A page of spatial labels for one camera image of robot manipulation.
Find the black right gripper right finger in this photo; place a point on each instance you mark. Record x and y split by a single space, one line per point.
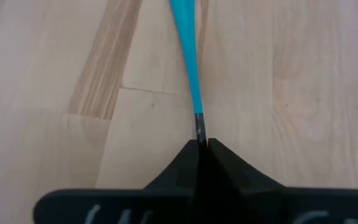
253 205

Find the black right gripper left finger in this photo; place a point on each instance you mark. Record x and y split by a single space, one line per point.
154 205

